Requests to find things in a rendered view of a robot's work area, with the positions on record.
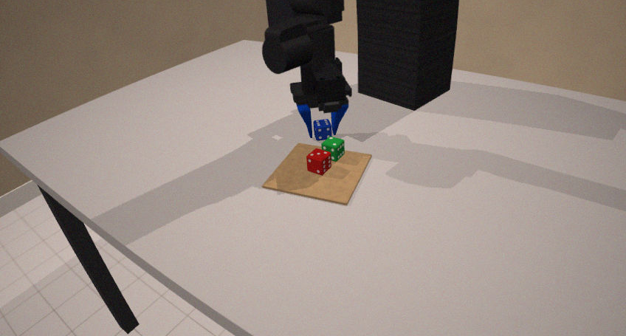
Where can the tan flat mat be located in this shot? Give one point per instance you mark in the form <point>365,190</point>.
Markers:
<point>337,185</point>

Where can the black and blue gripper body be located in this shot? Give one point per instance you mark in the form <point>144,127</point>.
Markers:
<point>300,99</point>

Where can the green dice with white pips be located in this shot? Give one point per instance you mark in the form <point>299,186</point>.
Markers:
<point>335,146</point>

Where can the blue die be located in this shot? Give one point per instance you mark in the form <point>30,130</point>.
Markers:
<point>322,129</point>

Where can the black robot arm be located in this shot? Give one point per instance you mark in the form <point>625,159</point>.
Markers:
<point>304,38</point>

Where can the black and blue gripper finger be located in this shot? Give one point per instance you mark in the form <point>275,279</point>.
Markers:
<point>305,113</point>
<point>336,117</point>

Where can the red die with white pips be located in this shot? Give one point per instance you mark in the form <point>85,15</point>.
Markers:
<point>318,161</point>

